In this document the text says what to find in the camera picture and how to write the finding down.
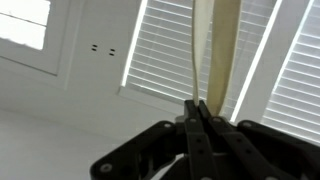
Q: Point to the white window blinds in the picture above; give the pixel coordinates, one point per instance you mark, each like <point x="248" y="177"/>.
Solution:
<point x="247" y="59"/>

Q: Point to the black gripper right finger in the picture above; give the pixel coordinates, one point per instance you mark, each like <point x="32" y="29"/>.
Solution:
<point x="258" y="152"/>

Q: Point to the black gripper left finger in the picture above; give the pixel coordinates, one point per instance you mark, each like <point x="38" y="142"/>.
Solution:
<point x="185" y="145"/>

